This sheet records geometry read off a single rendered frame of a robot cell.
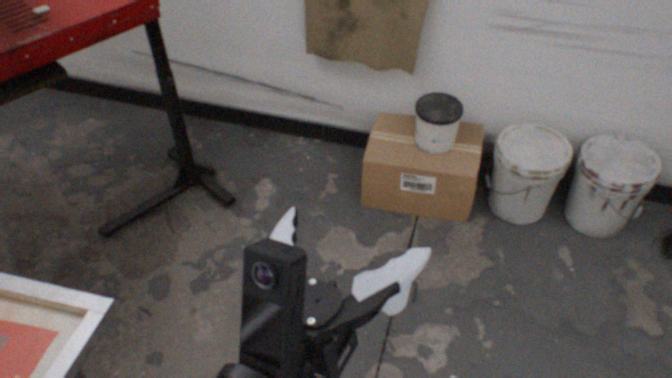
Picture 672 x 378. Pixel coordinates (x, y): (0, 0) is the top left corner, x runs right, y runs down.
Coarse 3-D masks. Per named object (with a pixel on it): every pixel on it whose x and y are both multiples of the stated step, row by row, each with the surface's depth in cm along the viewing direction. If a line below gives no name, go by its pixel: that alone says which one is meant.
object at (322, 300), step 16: (320, 288) 54; (336, 288) 53; (304, 304) 53; (320, 304) 52; (336, 304) 52; (304, 320) 51; (320, 320) 51; (304, 336) 51; (320, 336) 51; (336, 336) 54; (352, 336) 57; (304, 352) 53; (320, 352) 52; (336, 352) 56; (352, 352) 58; (224, 368) 49; (240, 368) 48; (304, 368) 54; (320, 368) 54; (336, 368) 55
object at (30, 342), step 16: (0, 320) 137; (0, 336) 134; (16, 336) 134; (32, 336) 134; (48, 336) 134; (0, 352) 131; (16, 352) 131; (32, 352) 131; (0, 368) 129; (16, 368) 129; (32, 368) 129
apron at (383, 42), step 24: (312, 0) 259; (336, 0) 254; (360, 0) 254; (384, 0) 247; (408, 0) 248; (312, 24) 268; (336, 24) 262; (360, 24) 262; (384, 24) 255; (408, 24) 256; (312, 48) 277; (336, 48) 271; (360, 48) 270; (384, 48) 263; (408, 48) 263; (408, 72) 270
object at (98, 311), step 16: (0, 288) 138; (16, 288) 138; (32, 288) 138; (48, 288) 138; (64, 288) 138; (48, 304) 138; (64, 304) 136; (80, 304) 135; (96, 304) 135; (112, 304) 136; (96, 320) 132; (80, 336) 130; (96, 336) 132; (64, 352) 127; (80, 352) 128; (64, 368) 125
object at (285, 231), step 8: (296, 208) 63; (288, 216) 61; (296, 216) 62; (280, 224) 61; (288, 224) 61; (296, 224) 62; (272, 232) 60; (280, 232) 60; (288, 232) 60; (280, 240) 59; (288, 240) 59; (296, 240) 61
